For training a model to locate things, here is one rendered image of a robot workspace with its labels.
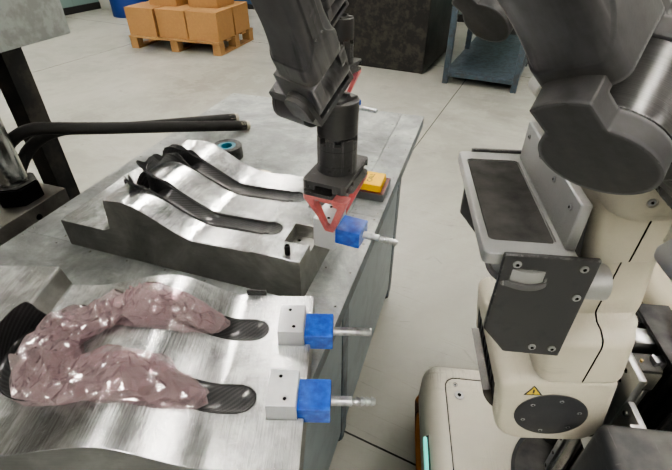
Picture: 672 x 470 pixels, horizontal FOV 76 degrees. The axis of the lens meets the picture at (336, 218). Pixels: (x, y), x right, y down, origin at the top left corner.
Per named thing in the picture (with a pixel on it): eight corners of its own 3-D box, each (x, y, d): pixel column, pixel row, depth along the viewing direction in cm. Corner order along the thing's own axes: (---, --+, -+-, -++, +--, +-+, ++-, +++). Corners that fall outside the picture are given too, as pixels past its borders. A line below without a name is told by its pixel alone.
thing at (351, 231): (400, 247, 70) (403, 220, 67) (391, 266, 66) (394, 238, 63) (325, 228, 74) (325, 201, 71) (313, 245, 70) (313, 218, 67)
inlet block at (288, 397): (373, 395, 57) (375, 370, 54) (375, 433, 53) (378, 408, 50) (274, 393, 57) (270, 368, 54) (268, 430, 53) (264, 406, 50)
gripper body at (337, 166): (302, 190, 62) (300, 142, 57) (329, 159, 69) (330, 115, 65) (344, 200, 60) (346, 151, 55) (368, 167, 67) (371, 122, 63)
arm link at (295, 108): (299, 103, 49) (338, 45, 51) (233, 82, 55) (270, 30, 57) (337, 157, 59) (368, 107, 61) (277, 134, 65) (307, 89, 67)
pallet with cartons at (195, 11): (254, 39, 549) (247, -28, 506) (220, 56, 486) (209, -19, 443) (172, 32, 579) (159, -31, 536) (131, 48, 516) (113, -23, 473)
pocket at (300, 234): (320, 244, 79) (319, 228, 76) (309, 263, 74) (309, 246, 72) (297, 239, 80) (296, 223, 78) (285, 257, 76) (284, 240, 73)
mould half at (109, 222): (346, 218, 94) (347, 163, 86) (301, 301, 74) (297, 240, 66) (154, 181, 107) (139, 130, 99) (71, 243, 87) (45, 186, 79)
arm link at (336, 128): (341, 101, 53) (368, 89, 57) (300, 89, 57) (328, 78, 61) (340, 152, 57) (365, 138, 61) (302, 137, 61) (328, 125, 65)
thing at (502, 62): (537, 45, 526) (559, -43, 472) (516, 94, 387) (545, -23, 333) (478, 39, 551) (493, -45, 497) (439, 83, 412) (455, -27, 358)
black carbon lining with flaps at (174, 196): (309, 201, 87) (308, 159, 82) (276, 249, 75) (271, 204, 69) (163, 174, 96) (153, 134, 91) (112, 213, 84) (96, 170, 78)
